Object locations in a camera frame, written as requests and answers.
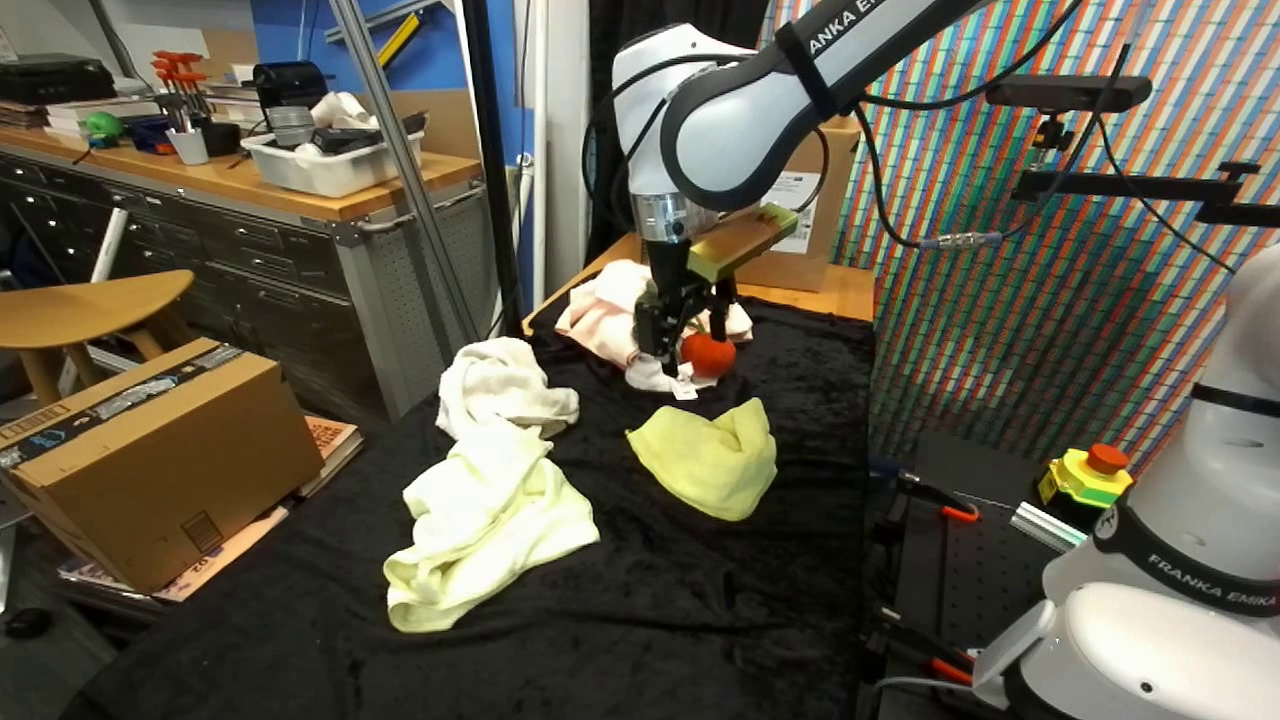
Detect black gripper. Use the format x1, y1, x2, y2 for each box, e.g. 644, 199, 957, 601
634, 238, 737, 379

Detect orange plush vegetable green leaves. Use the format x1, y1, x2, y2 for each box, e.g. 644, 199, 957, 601
674, 328, 738, 386

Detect peach cloth orange print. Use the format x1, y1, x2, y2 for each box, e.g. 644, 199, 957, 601
550, 256, 660, 374

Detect bright yellow microfibre cloth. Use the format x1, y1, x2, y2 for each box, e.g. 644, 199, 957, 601
619, 398, 779, 523

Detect off-white towel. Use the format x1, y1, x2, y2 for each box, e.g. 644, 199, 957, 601
432, 333, 582, 453

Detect pale green white towel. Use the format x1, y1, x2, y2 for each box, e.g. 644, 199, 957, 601
380, 423, 602, 637

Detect large cardboard box white label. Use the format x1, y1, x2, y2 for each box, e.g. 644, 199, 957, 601
727, 116, 865, 298

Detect black vertical pole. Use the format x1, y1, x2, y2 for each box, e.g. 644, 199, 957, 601
454, 0, 526, 335

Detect black tablecloth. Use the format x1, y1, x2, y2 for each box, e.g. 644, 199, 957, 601
55, 292, 884, 720

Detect silver metal bar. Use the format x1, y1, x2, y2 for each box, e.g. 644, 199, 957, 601
324, 0, 479, 352

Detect black mounting plate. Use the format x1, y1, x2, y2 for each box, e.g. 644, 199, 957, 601
870, 423, 1062, 720

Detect white plastic bin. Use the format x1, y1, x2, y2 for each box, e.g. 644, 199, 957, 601
234, 111, 432, 199

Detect yellow black tool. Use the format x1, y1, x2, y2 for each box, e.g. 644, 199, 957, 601
373, 8, 428, 73

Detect yellow red emergency stop button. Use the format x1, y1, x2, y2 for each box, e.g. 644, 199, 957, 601
1036, 439, 1135, 514

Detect grey workbench wooden top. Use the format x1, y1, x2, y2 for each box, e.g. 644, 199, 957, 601
0, 123, 500, 434

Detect long cardboard box black print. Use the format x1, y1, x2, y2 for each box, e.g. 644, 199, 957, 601
0, 333, 326, 592

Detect red tool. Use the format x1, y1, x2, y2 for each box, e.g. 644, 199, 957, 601
147, 50, 217, 95

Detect round wooden stool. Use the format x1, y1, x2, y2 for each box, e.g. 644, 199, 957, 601
0, 269, 196, 403

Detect green item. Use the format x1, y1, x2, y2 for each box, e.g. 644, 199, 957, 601
75, 109, 126, 148

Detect black flat device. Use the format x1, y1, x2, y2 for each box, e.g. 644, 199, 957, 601
0, 52, 115, 109

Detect wrist camera with tan mount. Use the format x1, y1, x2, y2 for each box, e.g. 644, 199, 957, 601
684, 199, 802, 289

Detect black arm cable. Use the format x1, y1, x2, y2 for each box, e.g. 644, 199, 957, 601
575, 0, 1086, 256

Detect orange-handled clamp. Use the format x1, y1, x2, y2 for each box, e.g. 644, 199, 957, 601
892, 467, 989, 528
870, 604, 981, 692

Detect grey cable connector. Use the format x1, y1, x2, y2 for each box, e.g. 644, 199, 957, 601
1009, 497, 1099, 558

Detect black stereo camera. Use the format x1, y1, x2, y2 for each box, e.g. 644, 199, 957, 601
983, 73, 1157, 116

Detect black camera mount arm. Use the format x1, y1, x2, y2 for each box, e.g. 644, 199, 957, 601
1011, 111, 1280, 231

